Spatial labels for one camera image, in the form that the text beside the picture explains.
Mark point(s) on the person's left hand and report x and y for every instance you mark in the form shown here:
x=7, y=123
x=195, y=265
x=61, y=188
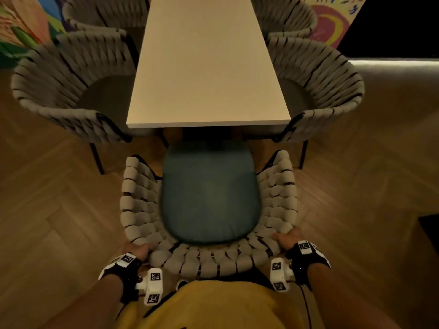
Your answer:
x=142, y=251

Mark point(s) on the person's right hand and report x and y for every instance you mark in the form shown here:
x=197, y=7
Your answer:
x=289, y=238

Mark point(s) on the teal cushion woven chair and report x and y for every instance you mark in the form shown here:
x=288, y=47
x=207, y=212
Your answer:
x=284, y=17
x=209, y=195

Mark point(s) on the grey cushion woven chair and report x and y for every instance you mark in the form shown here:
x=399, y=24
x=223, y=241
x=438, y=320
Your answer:
x=68, y=65
x=103, y=11
x=326, y=75

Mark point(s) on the person's right forearm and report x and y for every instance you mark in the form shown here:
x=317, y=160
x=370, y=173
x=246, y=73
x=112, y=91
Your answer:
x=343, y=301

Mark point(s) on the person's left forearm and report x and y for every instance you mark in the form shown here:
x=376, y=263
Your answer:
x=89, y=304

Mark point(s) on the person's left black shoe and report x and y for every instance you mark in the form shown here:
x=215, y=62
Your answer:
x=181, y=284

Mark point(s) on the person's yellow shirt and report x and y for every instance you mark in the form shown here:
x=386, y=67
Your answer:
x=212, y=304

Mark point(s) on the black furniture corner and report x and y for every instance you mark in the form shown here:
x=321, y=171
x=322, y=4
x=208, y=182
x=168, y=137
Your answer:
x=430, y=232

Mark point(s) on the white table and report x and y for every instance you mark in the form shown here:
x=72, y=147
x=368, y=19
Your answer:
x=205, y=65

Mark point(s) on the black white wrist camera rig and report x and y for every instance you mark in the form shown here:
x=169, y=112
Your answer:
x=305, y=256
x=127, y=267

